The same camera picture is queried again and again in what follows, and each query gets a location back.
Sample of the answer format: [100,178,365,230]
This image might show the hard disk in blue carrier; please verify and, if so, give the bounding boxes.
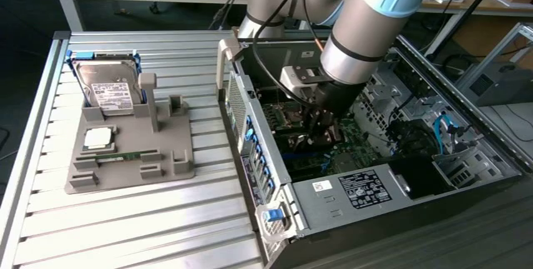
[65,49,144,117]

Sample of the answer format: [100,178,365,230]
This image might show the graphics card with metal bracket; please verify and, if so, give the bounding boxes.
[285,131,334,157]

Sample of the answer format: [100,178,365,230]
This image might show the grey power supply unit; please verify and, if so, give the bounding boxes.
[291,164,411,230]

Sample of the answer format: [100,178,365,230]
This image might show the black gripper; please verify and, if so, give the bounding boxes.
[303,80,370,149]

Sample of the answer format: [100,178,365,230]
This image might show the cable with metal connector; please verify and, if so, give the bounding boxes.
[207,0,246,31]

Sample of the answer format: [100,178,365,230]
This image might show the blue wire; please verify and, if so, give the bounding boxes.
[431,112,459,155]

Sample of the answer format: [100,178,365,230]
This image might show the black cable with copper tip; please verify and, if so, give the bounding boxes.
[299,0,325,53]

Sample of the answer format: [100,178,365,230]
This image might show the grey chipset heatsink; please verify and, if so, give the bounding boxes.
[331,153,362,174]

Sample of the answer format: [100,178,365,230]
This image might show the green motherboard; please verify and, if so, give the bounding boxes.
[260,100,382,182]

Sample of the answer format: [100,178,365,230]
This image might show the silver CPU chip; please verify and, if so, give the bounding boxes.
[81,127,115,151]

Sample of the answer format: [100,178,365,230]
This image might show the black camera cable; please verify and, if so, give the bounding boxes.
[252,0,319,107]

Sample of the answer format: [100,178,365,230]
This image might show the grey plastic parts rack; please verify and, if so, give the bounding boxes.
[64,72,196,195]

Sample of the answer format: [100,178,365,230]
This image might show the green RAM stick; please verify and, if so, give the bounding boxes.
[87,152,144,162]

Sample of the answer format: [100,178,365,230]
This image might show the open black PC case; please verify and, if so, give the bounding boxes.
[215,30,533,269]

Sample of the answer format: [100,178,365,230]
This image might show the grey computer tower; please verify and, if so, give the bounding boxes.
[455,61,533,107]

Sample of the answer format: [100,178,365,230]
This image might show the black tripod pole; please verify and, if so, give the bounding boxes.
[423,0,512,59]

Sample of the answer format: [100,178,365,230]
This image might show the CPU socket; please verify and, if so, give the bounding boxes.
[282,103,311,126]

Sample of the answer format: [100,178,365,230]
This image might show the aluminium profile frame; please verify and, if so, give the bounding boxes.
[478,21,533,75]

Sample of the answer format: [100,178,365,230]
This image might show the perforated metal drive cage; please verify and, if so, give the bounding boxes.
[353,72,417,157]

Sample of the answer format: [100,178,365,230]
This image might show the black RAM stick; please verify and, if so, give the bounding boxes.
[274,127,309,140]

